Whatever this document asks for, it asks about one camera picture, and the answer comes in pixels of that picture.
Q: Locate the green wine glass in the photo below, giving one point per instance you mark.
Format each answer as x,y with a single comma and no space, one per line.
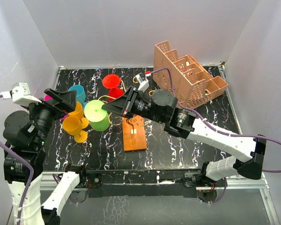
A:
98,117

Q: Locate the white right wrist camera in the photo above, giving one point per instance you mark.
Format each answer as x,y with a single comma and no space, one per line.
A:
143,81

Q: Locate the black metal base frame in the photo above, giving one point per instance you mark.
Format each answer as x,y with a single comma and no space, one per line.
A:
105,183

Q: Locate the orange wooden rack base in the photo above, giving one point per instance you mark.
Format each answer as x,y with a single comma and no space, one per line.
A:
134,137

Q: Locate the yellow-base orange wine glass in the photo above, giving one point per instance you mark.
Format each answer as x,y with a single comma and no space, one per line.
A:
73,127

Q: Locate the magenta wine glass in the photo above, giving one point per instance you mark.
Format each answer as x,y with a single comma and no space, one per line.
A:
46,98

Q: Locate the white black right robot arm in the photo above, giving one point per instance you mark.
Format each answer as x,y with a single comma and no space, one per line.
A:
246,154

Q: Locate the pink plastic file organizer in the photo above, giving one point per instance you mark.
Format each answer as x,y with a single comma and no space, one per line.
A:
193,85

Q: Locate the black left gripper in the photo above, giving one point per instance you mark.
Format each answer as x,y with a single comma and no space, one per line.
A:
68,98

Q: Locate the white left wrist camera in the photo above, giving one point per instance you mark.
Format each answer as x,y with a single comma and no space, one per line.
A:
20,95

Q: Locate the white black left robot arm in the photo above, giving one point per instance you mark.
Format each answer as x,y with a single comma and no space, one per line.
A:
26,132

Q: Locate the blue wine glass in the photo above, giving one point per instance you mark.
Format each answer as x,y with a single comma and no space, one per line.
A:
80,94

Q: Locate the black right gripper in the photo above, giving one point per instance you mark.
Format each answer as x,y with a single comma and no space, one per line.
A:
124,105

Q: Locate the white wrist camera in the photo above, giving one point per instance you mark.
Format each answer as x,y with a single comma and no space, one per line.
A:
143,81
20,95

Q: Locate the red wine glass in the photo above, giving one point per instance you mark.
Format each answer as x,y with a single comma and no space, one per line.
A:
112,82

